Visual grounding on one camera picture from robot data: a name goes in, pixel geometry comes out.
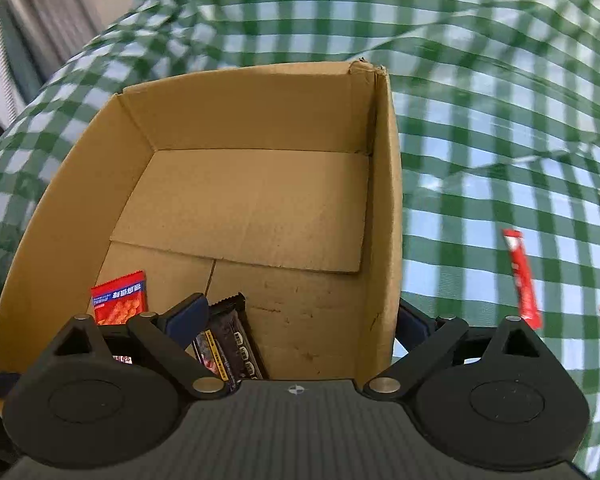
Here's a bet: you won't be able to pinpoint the red stick snack packet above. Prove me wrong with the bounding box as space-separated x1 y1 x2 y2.
502 228 543 331

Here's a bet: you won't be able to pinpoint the dark chocolate bar packet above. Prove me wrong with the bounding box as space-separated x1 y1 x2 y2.
192 293 267 393

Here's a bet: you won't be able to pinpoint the grey window blinds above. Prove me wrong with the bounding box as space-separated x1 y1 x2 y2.
0 0 137 133

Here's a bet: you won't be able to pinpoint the brown cardboard box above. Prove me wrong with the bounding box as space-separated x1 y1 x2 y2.
0 59 405 413

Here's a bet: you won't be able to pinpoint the red square snack packet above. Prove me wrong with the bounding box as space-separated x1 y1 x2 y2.
90 270 149 327

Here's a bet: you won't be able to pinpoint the green checked cloth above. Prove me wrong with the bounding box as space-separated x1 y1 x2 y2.
0 0 600 480

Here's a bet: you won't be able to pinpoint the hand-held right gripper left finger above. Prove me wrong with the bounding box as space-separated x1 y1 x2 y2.
45 292 230 402

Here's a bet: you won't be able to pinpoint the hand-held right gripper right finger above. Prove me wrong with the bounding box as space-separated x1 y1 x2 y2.
364 299 555 402

